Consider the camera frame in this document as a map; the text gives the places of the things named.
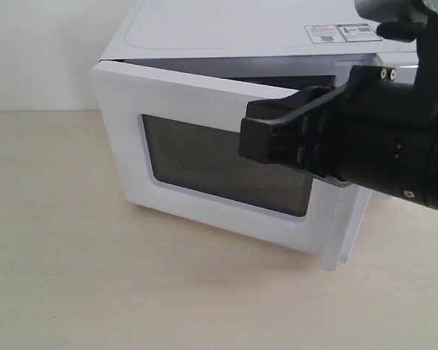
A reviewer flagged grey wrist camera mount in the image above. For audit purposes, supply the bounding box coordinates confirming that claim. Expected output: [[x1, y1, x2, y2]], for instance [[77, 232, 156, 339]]
[[355, 0, 438, 104]]

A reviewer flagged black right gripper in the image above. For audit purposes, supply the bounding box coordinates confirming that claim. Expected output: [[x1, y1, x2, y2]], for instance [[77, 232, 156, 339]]
[[239, 66, 438, 190]]

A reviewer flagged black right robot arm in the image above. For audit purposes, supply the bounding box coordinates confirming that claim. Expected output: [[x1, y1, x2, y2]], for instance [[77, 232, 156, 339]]
[[238, 66, 438, 211]]

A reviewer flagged blue white label sticker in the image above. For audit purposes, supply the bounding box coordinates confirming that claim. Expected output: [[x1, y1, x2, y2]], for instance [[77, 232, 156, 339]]
[[304, 23, 383, 44]]

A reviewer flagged white microwave oven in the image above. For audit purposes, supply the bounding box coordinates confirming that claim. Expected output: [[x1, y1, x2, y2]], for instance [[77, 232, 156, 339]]
[[99, 1, 418, 94]]

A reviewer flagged white microwave door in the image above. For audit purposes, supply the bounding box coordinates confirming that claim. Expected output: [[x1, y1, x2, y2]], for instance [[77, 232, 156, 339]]
[[91, 61, 372, 271]]

